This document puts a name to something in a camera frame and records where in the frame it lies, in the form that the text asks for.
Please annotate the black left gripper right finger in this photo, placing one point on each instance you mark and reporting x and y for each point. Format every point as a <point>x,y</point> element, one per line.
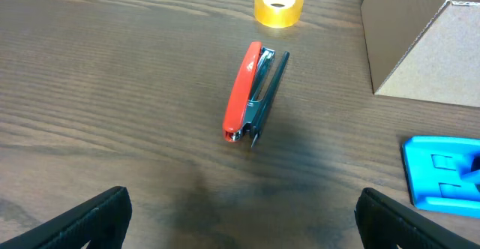
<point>384,223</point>

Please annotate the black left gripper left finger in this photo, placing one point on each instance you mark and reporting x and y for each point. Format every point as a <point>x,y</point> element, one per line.
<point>99,223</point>

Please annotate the blue plastic tape dispenser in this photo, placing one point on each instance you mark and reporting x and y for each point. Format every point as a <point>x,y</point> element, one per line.
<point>442,173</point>

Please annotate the brown cardboard box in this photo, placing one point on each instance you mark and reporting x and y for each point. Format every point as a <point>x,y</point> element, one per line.
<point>425,50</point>

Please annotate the red and black stapler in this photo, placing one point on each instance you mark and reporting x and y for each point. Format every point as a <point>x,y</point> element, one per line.
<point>246,112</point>

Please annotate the yellow adhesive tape roll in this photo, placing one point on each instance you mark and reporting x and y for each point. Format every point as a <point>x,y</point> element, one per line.
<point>278,14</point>

